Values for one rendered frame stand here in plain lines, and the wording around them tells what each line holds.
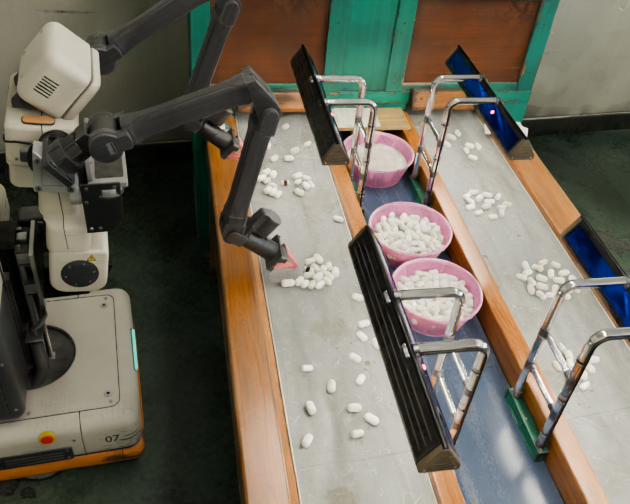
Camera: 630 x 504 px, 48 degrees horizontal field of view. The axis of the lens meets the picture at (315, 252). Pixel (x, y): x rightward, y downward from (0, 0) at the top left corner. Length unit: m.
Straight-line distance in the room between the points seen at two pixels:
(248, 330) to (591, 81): 3.12
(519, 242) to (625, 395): 0.62
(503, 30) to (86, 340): 1.90
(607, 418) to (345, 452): 0.68
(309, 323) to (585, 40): 2.85
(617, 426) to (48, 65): 1.61
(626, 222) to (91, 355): 2.75
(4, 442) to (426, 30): 2.00
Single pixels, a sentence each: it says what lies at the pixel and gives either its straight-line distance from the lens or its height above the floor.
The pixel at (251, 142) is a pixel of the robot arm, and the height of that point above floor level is 1.21.
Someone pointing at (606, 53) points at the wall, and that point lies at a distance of 4.48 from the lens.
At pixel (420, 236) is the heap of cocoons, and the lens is 2.29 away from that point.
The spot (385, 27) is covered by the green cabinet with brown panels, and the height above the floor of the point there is 1.10.
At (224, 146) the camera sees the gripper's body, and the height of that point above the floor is 0.92.
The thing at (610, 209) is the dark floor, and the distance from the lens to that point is 4.07.
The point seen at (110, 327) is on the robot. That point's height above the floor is 0.28.
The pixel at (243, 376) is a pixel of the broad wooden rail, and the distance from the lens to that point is 1.78.
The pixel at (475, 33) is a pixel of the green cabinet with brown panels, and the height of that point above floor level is 1.08.
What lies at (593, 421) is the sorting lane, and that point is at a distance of 1.94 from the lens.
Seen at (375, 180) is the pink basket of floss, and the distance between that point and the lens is 2.53.
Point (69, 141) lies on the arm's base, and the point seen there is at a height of 1.24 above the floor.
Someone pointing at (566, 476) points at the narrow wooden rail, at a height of 0.74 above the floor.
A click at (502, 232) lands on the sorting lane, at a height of 0.74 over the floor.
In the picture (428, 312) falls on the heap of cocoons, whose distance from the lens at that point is 2.05.
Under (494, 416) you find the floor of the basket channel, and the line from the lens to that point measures 1.93.
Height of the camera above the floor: 2.15
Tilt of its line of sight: 41 degrees down
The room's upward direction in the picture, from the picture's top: 6 degrees clockwise
